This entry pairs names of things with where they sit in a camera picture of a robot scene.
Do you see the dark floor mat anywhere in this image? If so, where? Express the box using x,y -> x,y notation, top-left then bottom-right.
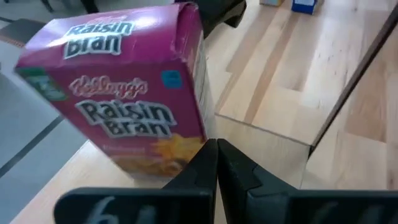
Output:
0,17 -> 47,47

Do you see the wooden shelf with black frame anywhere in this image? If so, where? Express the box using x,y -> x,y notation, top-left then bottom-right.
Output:
9,2 -> 398,224

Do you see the blue Frosted Flakes cereal box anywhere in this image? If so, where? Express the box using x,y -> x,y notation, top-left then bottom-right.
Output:
259,0 -> 285,7
291,0 -> 318,16

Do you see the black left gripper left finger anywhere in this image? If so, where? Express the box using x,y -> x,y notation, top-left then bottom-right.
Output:
53,138 -> 218,224

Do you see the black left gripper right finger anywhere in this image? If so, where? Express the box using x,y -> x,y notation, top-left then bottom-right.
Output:
216,138 -> 398,224

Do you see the pink Raisin Bran cereal box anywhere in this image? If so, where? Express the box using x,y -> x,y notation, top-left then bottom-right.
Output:
14,2 -> 217,180

